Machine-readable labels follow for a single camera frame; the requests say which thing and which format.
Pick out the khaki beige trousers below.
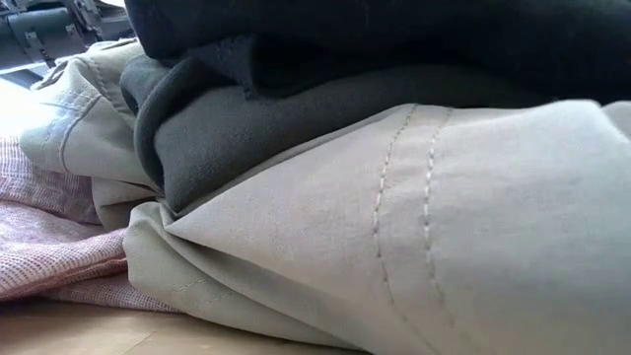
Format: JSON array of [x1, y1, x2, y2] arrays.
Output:
[[19, 37, 631, 355]]

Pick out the dark grey garment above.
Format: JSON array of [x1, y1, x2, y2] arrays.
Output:
[[119, 52, 558, 214]]

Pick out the pink woven cloth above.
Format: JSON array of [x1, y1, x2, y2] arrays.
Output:
[[0, 135, 181, 315]]

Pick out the black garment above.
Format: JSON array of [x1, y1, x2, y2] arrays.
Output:
[[122, 0, 631, 107]]

